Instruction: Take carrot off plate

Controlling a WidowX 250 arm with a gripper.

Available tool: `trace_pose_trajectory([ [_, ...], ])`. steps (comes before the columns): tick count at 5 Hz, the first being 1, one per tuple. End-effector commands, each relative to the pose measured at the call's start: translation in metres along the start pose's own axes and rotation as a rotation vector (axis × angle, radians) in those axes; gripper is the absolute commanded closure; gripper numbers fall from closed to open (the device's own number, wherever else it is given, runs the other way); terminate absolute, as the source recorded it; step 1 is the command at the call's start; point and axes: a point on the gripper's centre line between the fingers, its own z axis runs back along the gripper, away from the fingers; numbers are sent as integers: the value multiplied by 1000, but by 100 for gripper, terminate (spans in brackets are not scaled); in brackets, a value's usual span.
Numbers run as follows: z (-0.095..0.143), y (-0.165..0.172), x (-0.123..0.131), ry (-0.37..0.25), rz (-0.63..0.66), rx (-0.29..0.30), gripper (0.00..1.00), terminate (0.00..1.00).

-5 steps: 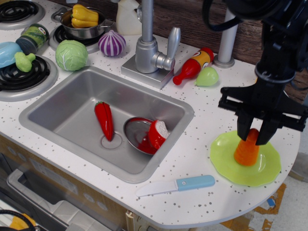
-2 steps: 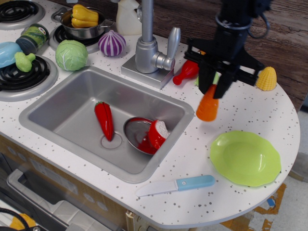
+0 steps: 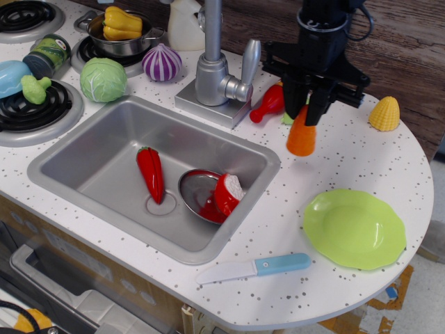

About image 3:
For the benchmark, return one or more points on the orange toy carrot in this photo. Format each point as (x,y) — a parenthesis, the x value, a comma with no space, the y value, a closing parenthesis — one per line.
(302,138)

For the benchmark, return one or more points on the green toy cabbage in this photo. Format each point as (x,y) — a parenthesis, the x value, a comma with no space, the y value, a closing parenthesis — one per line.
(103,80)

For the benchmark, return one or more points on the light green toy pear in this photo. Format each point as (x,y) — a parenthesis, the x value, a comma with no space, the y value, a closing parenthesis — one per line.
(286,119)

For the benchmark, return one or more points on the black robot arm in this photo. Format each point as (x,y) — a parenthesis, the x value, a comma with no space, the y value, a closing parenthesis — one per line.
(332,7)

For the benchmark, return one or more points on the toy knife blue handle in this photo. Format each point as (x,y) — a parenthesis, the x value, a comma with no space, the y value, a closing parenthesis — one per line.
(257,267)

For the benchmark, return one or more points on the cream toy garlic bottle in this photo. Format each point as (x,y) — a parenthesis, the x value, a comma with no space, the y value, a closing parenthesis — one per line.
(184,32)

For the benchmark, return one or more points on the grey oven door handle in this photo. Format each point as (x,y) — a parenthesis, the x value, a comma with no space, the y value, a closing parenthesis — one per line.
(56,287)

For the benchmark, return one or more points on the light green plastic plate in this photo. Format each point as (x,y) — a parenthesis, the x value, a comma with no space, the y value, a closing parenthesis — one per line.
(354,229)

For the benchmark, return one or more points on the stove burner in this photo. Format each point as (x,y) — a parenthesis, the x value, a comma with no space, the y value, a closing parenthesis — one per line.
(85,50)
(27,21)
(25,124)

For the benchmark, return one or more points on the light blue toy bowl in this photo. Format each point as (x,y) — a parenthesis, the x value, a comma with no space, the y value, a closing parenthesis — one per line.
(11,76)

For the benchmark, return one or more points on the small metal bowl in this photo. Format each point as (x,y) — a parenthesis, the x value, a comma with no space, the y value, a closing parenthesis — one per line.
(197,188)

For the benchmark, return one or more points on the yellow toy corn piece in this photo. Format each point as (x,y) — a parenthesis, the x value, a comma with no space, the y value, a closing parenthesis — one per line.
(385,116)

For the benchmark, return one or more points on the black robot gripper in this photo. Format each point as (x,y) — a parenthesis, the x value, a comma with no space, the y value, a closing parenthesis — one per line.
(317,64)

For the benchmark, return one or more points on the yellow toy on shelf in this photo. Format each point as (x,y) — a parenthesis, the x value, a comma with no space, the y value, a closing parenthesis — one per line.
(24,325)

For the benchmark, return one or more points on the red toy ketchup bottle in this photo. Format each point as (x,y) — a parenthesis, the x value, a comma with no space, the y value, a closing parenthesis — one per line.
(272,102)

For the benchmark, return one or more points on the yellow toy bell pepper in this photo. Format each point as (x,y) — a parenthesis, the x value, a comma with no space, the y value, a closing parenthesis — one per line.
(120,25)

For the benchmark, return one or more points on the red toy chili pepper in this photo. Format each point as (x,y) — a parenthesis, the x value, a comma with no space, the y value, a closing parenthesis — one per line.
(150,166)

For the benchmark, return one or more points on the back right stove burner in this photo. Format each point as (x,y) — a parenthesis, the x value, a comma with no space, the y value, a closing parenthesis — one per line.
(85,50)

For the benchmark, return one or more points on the back left stove burner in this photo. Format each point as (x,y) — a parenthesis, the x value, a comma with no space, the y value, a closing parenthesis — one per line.
(27,21)

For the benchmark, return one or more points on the front left stove burner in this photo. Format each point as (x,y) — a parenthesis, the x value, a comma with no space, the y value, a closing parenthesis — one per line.
(25,124)

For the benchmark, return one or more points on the small metal pot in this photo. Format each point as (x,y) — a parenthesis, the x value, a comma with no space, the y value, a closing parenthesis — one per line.
(92,24)

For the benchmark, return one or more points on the purple striped toy onion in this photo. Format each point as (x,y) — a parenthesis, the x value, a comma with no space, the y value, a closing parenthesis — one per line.
(161,63)

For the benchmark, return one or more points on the silver toy sink basin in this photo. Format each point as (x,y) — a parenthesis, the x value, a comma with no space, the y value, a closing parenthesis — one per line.
(94,167)

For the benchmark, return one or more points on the silver toy faucet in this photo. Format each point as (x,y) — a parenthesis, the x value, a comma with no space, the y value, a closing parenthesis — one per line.
(215,94)

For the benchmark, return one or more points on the light green toy broccoli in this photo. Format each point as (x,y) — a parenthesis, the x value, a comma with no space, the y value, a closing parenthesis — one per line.
(34,90)

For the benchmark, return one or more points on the green labelled toy can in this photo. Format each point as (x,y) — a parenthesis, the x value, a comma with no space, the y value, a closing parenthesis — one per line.
(47,56)

